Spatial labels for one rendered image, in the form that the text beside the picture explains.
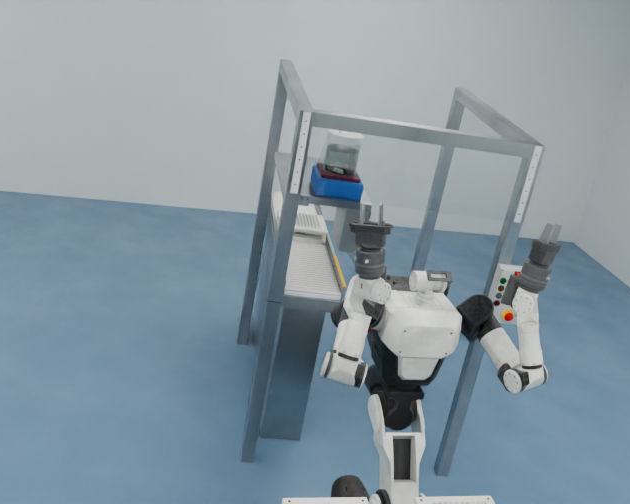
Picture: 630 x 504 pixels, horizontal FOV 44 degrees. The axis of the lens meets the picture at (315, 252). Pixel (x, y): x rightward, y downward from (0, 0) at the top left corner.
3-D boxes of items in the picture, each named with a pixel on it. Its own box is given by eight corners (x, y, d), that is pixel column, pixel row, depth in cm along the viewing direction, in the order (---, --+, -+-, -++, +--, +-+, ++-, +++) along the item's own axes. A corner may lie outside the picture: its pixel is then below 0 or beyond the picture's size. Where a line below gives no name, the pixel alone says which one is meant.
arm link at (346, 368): (344, 317, 229) (325, 380, 229) (378, 327, 229) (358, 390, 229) (342, 315, 240) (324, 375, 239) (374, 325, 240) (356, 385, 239)
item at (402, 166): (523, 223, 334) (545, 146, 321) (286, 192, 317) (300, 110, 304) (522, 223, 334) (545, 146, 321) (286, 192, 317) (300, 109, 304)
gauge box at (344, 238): (361, 254, 339) (370, 211, 331) (338, 251, 337) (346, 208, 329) (354, 235, 359) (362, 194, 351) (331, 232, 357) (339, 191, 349)
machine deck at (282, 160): (370, 213, 332) (372, 205, 330) (282, 202, 325) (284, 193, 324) (349, 169, 388) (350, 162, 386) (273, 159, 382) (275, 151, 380)
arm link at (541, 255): (570, 248, 244) (556, 283, 247) (543, 237, 250) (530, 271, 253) (552, 248, 235) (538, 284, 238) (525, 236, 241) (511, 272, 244)
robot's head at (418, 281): (406, 291, 259) (411, 267, 256) (434, 292, 262) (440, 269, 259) (412, 300, 254) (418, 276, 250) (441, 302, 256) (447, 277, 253)
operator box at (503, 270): (522, 325, 348) (538, 273, 338) (486, 321, 345) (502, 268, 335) (517, 319, 353) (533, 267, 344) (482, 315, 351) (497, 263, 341)
